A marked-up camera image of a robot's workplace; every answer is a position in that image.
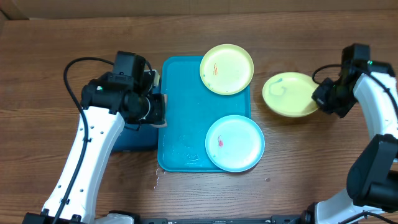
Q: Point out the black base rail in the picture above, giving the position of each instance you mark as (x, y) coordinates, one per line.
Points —
(202, 221)

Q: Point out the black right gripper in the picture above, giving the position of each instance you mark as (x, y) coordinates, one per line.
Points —
(321, 97)

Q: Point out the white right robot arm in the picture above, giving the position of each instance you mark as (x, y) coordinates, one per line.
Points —
(371, 184)

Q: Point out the black water tray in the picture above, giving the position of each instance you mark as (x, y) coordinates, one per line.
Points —
(134, 137)

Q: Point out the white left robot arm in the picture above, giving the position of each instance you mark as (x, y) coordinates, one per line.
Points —
(119, 97)

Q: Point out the yellow plate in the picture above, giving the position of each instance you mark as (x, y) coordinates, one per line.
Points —
(290, 94)
(226, 69)

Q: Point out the blue serving tray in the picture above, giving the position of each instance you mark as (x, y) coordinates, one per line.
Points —
(191, 110)

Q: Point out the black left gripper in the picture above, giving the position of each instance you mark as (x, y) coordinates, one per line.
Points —
(134, 122)

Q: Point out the light blue plate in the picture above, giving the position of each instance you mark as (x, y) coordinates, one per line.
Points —
(235, 143)

